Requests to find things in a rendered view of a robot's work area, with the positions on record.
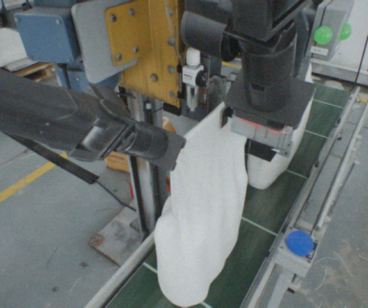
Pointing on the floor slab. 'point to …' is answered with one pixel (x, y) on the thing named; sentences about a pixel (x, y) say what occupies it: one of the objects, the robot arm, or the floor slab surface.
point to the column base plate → (120, 236)
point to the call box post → (280, 288)
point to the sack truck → (2, 19)
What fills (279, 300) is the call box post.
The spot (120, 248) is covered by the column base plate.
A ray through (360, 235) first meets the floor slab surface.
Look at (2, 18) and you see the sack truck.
